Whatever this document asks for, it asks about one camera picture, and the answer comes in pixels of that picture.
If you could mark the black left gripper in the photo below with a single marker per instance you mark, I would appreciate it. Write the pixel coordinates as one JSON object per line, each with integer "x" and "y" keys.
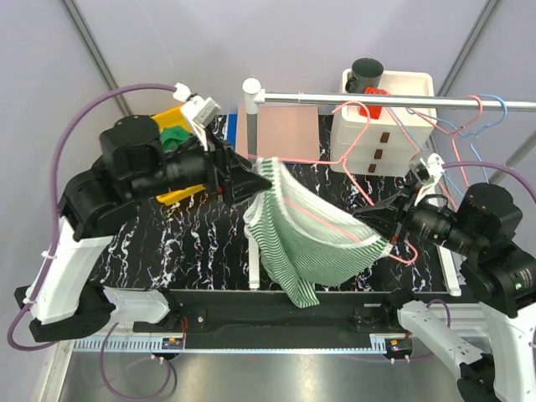
{"x": 235, "y": 180}

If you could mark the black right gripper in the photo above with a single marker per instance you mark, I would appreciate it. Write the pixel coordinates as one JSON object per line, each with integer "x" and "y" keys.
{"x": 392, "y": 221}

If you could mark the green white striped tank top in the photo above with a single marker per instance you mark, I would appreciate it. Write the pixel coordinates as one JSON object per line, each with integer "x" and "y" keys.
{"x": 305, "y": 241}

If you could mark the light blue wire hanger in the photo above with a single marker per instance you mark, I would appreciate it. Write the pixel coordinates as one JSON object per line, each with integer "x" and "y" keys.
{"x": 474, "y": 136}

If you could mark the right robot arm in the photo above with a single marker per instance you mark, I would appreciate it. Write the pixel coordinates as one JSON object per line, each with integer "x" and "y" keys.
{"x": 500, "y": 275}

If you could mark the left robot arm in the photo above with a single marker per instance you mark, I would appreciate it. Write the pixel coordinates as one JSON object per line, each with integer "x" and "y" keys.
{"x": 134, "y": 166}

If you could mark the white rack foot bar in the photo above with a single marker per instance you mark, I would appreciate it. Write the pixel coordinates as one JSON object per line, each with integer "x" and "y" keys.
{"x": 254, "y": 265}

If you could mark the blue framed pink board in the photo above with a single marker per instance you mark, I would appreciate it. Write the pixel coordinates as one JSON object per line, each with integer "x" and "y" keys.
{"x": 287, "y": 132}

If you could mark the black marbled mat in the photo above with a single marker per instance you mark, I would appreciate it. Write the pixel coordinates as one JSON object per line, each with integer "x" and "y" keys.
{"x": 199, "y": 245}

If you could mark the white drawer unit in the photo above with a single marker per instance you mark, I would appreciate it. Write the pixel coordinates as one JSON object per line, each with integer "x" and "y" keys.
{"x": 383, "y": 150}

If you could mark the yellow plastic bin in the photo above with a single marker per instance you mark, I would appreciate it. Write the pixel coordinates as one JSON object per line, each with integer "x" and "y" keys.
{"x": 173, "y": 117}

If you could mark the red plastic block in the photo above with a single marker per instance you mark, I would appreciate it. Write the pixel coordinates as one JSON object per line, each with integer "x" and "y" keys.
{"x": 374, "y": 111}

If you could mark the dark grey mug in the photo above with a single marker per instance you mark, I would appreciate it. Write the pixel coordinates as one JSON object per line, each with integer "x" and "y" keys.
{"x": 365, "y": 73}

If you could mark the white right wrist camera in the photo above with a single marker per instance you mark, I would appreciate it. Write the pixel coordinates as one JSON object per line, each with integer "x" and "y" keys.
{"x": 427, "y": 167}

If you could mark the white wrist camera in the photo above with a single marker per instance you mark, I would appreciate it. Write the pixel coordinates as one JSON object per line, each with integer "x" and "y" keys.
{"x": 427, "y": 167}
{"x": 197, "y": 111}

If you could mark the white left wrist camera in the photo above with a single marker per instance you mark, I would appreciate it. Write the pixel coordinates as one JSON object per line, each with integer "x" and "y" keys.
{"x": 197, "y": 111}

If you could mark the metal clothes rail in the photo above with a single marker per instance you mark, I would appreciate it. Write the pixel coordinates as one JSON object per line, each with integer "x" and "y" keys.
{"x": 398, "y": 101}

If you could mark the white grey rack post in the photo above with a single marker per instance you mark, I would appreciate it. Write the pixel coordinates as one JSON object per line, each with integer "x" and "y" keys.
{"x": 254, "y": 96}

